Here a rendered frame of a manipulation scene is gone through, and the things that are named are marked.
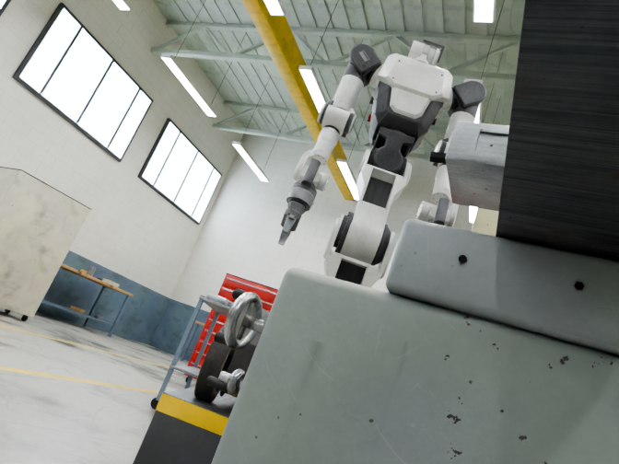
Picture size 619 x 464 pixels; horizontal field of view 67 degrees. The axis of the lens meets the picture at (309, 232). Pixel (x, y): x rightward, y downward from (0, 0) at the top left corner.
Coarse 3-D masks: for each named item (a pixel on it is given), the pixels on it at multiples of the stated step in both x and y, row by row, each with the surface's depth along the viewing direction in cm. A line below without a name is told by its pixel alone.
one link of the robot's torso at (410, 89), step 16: (384, 64) 176; (400, 64) 172; (416, 64) 173; (368, 80) 182; (384, 80) 173; (400, 80) 170; (416, 80) 171; (432, 80) 171; (448, 80) 174; (384, 96) 172; (400, 96) 170; (416, 96) 170; (432, 96) 169; (448, 96) 173; (384, 112) 170; (400, 112) 169; (416, 112) 168; (432, 112) 172; (400, 128) 170; (416, 128) 169; (416, 144) 177
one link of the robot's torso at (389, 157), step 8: (384, 128) 169; (384, 136) 168; (392, 136) 168; (400, 136) 168; (408, 136) 168; (376, 144) 175; (384, 144) 177; (392, 144) 167; (400, 144) 167; (408, 144) 168; (376, 152) 166; (384, 152) 166; (392, 152) 166; (400, 152) 167; (408, 152) 174; (376, 160) 165; (384, 160) 165; (392, 160) 165; (400, 160) 165; (384, 168) 164; (392, 168) 164
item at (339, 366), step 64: (320, 320) 72; (384, 320) 69; (448, 320) 66; (256, 384) 71; (320, 384) 68; (384, 384) 66; (448, 384) 63; (512, 384) 61; (576, 384) 59; (256, 448) 67; (320, 448) 65; (384, 448) 62; (448, 448) 60; (512, 448) 58; (576, 448) 56
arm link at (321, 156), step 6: (312, 150) 168; (318, 150) 168; (306, 156) 166; (312, 156) 167; (318, 156) 168; (324, 156) 168; (300, 162) 165; (306, 162) 168; (324, 162) 170; (300, 168) 164; (294, 174) 165
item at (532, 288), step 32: (416, 224) 72; (416, 256) 70; (448, 256) 69; (480, 256) 68; (512, 256) 66; (544, 256) 65; (576, 256) 64; (416, 288) 68; (448, 288) 67; (480, 288) 66; (512, 288) 64; (544, 288) 63; (576, 288) 62; (608, 288) 61; (512, 320) 63; (544, 320) 62; (576, 320) 61; (608, 320) 60; (608, 352) 60
